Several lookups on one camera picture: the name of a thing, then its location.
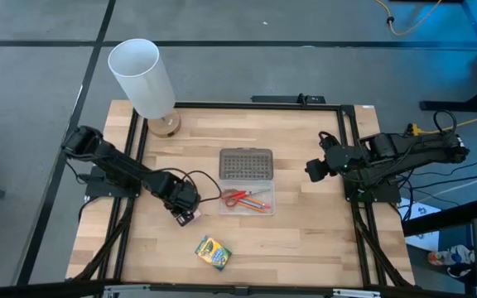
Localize black desk leg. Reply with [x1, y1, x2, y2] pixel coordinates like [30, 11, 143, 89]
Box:
[419, 78, 477, 113]

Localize black slanted desk bar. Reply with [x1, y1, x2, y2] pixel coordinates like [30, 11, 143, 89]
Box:
[402, 197, 477, 238]

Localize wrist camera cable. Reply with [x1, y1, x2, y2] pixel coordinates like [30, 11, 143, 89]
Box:
[318, 130, 336, 146]
[171, 167, 224, 204]

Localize black bar silver brackets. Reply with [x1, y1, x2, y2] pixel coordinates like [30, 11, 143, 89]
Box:
[0, 279, 477, 298]

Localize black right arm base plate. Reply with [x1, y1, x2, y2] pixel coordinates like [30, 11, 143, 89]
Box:
[343, 169, 401, 204]

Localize clear pencil case grey lid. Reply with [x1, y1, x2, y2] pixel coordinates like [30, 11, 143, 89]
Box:
[217, 147, 276, 217]

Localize yellow extension cord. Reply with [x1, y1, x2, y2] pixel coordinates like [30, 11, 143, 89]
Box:
[406, 118, 477, 137]

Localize black floor cables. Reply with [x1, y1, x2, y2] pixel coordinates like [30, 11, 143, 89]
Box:
[398, 159, 477, 223]

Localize yellow green crayon box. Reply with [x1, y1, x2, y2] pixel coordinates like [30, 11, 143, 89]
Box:
[194, 234, 233, 272]

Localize black aluminium table frame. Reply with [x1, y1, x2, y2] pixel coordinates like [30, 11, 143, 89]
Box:
[70, 101, 416, 289]

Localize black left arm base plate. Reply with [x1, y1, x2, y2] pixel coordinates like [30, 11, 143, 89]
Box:
[84, 165, 142, 199]

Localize white cable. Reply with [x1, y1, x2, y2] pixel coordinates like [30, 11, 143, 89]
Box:
[412, 166, 477, 200]

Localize white cylindrical lamp shade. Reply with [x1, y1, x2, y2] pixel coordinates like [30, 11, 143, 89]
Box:
[107, 38, 176, 121]

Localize black bar mount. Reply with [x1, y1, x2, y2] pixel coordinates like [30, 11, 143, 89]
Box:
[251, 94, 327, 105]

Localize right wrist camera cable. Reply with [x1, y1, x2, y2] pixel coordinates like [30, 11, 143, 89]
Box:
[318, 130, 336, 146]

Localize red handled scissors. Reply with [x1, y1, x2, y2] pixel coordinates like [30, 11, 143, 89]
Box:
[220, 188, 272, 208]

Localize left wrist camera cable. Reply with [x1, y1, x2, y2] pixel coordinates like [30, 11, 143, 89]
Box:
[171, 167, 224, 204]

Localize white paper blue logos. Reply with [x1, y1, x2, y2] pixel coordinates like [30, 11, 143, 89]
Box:
[399, 197, 441, 252]

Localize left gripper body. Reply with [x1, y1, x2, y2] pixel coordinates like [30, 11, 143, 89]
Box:
[160, 172, 202, 216]

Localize orange pencil pink eraser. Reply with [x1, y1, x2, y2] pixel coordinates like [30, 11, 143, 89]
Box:
[238, 197, 272, 210]

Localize person's orange white shoe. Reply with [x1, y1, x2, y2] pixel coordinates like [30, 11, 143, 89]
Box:
[426, 243, 475, 279]

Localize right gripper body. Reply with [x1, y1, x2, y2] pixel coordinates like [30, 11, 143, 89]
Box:
[318, 142, 364, 175]

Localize yellow floor cable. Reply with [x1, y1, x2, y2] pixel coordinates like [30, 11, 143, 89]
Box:
[373, 0, 445, 37]

